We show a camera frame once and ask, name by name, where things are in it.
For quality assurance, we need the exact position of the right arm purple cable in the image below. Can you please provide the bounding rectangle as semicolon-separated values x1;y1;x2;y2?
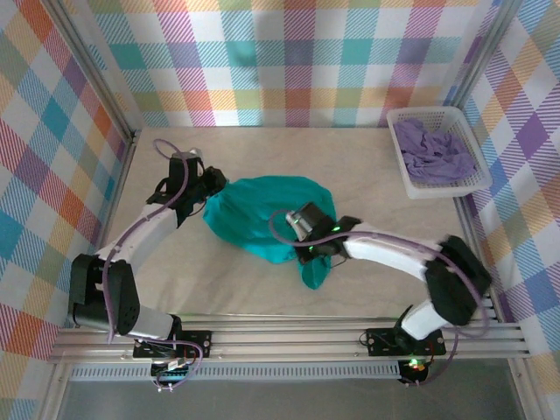
268;208;491;389

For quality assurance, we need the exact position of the green terminal circuit board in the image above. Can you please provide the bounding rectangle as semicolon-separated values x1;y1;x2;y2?
150;356;197;382

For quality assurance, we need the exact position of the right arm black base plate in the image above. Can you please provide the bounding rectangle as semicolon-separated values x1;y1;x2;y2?
365;326;447;358

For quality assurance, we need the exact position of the grey slotted cable duct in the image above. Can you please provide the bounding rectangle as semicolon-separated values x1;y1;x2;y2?
68;361;403;382

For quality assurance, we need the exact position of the aluminium table side rail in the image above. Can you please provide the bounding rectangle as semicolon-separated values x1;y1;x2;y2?
73;129;144;329
452;194;504;325

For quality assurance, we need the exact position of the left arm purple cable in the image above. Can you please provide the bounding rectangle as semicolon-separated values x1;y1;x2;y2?
103;138;207;393

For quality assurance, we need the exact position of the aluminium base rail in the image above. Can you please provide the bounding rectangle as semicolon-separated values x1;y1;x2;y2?
46;311;533;365

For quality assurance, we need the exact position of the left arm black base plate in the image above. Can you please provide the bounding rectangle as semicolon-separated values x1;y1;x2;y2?
132;328;214;361

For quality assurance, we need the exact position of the purple crumpled cloth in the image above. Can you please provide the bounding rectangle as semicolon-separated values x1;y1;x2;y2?
395;119;478;185

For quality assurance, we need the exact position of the teal t-shirt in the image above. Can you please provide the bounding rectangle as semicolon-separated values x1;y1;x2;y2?
201;174;340;291

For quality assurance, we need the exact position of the aluminium corner post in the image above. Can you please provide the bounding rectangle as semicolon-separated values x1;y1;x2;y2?
43;0;144;141
444;0;525;109

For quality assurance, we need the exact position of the circuit board with LEDs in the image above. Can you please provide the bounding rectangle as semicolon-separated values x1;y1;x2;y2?
398;356;431;386

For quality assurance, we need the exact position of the white plastic basket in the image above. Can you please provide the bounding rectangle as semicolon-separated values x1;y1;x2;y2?
386;106;494;201

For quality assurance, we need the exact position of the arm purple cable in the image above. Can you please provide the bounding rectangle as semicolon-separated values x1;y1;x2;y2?
103;138;207;393
268;208;491;389

